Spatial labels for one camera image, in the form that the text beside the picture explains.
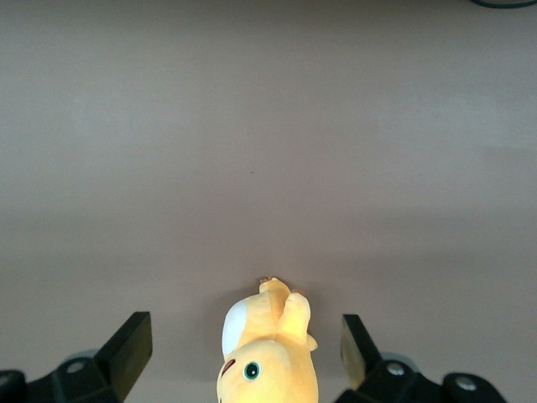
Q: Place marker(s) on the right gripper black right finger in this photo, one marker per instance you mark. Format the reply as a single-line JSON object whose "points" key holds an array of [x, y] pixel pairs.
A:
{"points": [[369, 378]]}

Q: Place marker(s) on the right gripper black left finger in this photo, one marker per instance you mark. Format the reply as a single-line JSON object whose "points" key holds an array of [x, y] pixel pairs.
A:
{"points": [[126, 348]]}

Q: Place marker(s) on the yellow plush toy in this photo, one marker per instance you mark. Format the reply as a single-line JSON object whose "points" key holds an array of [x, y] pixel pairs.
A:
{"points": [[272, 369]]}

